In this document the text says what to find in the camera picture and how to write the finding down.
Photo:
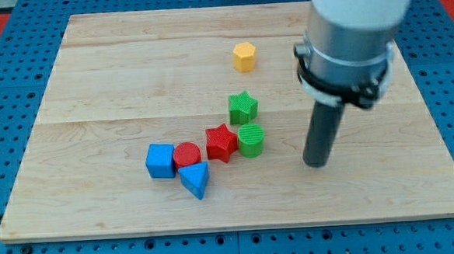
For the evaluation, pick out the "green star block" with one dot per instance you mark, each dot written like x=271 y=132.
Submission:
x=242 y=108

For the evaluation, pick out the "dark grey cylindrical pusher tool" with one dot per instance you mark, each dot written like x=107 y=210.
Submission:
x=322 y=131

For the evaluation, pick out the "yellow hexagon block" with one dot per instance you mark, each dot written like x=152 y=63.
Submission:
x=244 y=57

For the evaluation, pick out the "red star block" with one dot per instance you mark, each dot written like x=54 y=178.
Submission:
x=221 y=143

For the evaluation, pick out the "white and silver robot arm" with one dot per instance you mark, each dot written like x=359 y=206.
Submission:
x=346 y=53

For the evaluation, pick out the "red cylinder block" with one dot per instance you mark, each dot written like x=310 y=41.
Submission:
x=186 y=154

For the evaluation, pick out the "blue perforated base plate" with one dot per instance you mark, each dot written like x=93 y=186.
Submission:
x=29 y=44

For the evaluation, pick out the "light wooden board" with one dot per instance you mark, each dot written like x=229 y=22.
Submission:
x=123 y=81

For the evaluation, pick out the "green cylinder block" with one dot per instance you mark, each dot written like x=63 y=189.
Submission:
x=250 y=140

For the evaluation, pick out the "blue cube block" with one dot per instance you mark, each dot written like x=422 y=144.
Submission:
x=159 y=161

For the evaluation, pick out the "blue triangle block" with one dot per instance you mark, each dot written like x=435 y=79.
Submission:
x=195 y=178

